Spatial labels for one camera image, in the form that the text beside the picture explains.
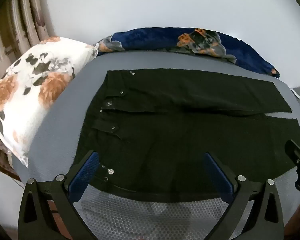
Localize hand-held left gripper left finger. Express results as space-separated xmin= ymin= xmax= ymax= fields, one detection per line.
xmin=17 ymin=150 xmax=100 ymax=240

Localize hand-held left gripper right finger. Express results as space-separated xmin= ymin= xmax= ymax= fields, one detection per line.
xmin=204 ymin=152 xmax=284 ymax=240

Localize white floral pillow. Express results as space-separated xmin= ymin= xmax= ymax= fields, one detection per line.
xmin=0 ymin=36 xmax=98 ymax=168

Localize black pants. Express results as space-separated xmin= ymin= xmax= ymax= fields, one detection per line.
xmin=74 ymin=69 xmax=300 ymax=203

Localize beige patterned curtain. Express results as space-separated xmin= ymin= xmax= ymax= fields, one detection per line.
xmin=0 ymin=0 xmax=56 ymax=80

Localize navy floral blanket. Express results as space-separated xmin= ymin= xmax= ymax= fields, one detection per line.
xmin=94 ymin=27 xmax=280 ymax=79

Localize grey mesh bed sheet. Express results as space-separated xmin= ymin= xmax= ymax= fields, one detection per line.
xmin=11 ymin=49 xmax=300 ymax=240

